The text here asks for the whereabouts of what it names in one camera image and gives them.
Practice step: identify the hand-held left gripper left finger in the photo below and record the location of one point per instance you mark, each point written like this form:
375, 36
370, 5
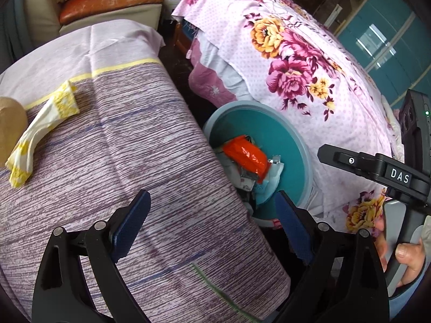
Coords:
133, 222

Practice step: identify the orange-brown leather cushion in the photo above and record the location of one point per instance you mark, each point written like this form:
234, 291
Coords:
111, 3

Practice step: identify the tan round ball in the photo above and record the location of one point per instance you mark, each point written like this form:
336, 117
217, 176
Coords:
10, 131

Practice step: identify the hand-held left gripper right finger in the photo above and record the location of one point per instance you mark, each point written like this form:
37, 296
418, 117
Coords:
293, 225

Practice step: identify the light blue clear packet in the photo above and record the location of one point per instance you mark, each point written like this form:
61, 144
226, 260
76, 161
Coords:
267, 181

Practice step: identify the teal glass cabinet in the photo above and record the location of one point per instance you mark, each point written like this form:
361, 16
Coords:
387, 40

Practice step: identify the beige sofa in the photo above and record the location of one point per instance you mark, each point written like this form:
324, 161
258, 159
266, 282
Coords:
37, 6

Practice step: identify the white plastic bag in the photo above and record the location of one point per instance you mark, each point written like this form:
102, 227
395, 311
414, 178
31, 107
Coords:
229, 168

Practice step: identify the red snack bag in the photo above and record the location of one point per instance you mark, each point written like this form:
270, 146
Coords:
245, 154

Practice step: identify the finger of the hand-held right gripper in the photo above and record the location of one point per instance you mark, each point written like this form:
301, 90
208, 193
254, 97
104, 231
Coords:
353, 163

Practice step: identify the person's right hand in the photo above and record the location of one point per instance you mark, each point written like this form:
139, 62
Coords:
409, 252

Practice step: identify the pink embroidered cloth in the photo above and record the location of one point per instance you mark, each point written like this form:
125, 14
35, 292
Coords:
208, 85

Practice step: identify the purple striped tablecloth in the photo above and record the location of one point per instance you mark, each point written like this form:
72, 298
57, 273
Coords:
134, 124

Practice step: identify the teal trash bin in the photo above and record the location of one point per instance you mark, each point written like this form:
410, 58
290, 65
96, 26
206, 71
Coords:
286, 141

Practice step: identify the yellow and white cloth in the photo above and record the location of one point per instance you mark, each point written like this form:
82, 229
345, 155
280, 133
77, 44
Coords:
40, 124

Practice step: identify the pink floral bedsheet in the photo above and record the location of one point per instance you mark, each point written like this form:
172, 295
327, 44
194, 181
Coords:
286, 57

